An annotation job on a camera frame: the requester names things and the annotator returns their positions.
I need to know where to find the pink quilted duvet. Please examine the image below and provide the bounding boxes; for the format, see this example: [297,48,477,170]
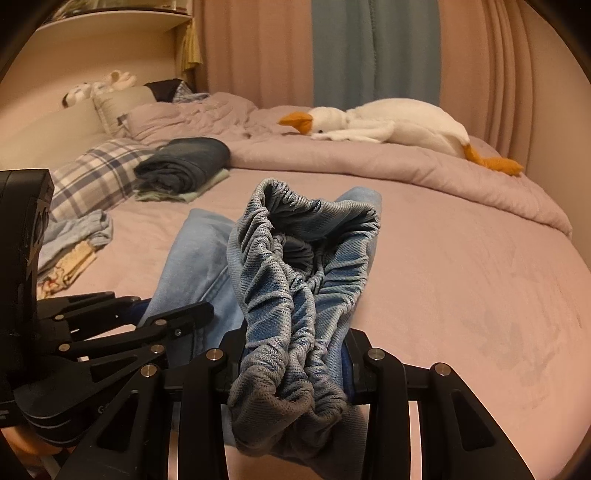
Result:
[124,93,573,236]

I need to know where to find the folded light green garment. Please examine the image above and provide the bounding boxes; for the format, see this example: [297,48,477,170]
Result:
[134,168,232,204]

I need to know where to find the blue curtain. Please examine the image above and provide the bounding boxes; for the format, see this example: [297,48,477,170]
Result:
[311,0,441,110]

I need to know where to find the beige pillow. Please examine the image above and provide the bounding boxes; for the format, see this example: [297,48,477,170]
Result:
[93,86,156,138]

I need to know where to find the plaid pillow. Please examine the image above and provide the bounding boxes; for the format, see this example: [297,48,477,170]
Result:
[51,138,155,221]

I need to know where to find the light blue denim pants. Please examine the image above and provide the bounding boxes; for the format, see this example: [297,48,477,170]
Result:
[144,178,382,479]

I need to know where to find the light blue folded shorts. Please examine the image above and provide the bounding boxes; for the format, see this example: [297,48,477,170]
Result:
[38,210,113,272]

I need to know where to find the white goose plush toy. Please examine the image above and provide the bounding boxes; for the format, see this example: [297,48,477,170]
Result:
[277,98,523,176]

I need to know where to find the yellow hanging cloth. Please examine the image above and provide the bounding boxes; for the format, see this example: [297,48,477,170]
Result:
[175,19,202,78]

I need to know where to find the dark clothes near headboard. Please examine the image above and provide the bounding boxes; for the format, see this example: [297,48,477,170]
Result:
[145,78,209,103]

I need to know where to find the left hand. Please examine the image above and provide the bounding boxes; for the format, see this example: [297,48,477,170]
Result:
[1,425,61,467]

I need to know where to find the pink curtain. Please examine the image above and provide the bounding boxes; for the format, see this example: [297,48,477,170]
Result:
[192,1,534,162]

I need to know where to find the folded dark denim pants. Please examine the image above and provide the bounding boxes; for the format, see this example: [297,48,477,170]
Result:
[134,137,230,195]

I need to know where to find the white headboard shelf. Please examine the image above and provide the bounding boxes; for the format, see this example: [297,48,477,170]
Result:
[30,8,191,44]

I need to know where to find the cartoon print cream garment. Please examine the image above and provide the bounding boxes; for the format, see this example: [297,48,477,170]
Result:
[37,240,96,300]

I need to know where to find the small white plush toy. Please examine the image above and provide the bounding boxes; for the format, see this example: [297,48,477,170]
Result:
[61,70,137,108]

